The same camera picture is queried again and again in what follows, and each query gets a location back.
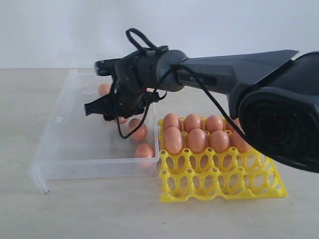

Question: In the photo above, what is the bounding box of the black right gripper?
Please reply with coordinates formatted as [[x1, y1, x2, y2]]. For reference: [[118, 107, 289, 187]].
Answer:
[[84, 59, 161, 121]]

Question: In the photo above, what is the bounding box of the brown egg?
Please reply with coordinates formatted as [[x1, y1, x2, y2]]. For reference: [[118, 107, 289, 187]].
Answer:
[[98, 83, 111, 96], [230, 131, 251, 152], [162, 113, 181, 131], [163, 126, 183, 154], [183, 114, 203, 132], [209, 130, 229, 152], [128, 118, 148, 141], [118, 117, 127, 124], [135, 143, 156, 168], [205, 115, 224, 133], [225, 119, 242, 132], [187, 128, 207, 154]]

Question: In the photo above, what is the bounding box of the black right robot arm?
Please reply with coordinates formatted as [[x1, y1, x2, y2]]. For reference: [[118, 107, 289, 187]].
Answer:
[[84, 47, 319, 173]]

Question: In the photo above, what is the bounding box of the clear plastic container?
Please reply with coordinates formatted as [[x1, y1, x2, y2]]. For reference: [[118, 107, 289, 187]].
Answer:
[[29, 70, 159, 194]]

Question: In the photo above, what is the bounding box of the yellow plastic egg tray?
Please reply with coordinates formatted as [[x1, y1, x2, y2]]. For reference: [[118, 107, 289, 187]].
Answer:
[[158, 116, 287, 202]]

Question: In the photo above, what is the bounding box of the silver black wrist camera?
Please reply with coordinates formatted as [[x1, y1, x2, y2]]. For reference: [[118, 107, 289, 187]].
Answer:
[[94, 58, 119, 76]]

